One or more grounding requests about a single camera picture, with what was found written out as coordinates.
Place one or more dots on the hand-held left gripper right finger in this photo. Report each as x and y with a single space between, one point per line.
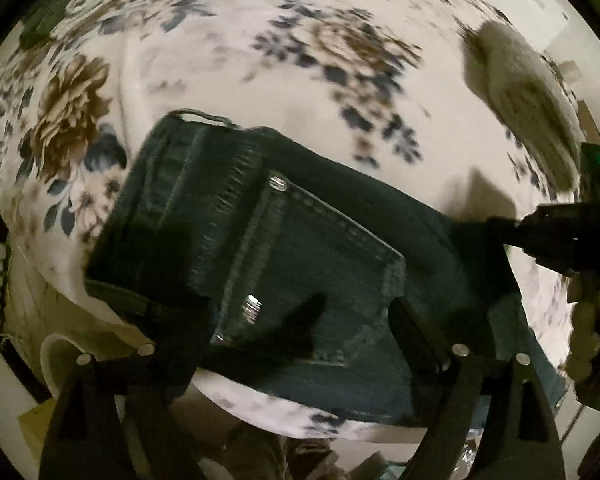
416 341

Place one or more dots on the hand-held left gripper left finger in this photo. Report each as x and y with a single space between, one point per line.
176 341

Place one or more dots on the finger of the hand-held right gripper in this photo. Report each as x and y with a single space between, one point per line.
485 231

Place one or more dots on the dark blue denim pants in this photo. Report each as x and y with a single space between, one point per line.
305 240

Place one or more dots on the person's right hand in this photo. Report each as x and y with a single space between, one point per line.
584 321

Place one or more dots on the white round container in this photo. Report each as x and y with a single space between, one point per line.
55 365

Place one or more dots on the white fluffy cloth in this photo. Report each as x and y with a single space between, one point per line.
522 100

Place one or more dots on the floral bed sheet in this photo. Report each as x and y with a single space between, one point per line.
260 85

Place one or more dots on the dark green cloth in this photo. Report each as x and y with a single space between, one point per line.
42 27

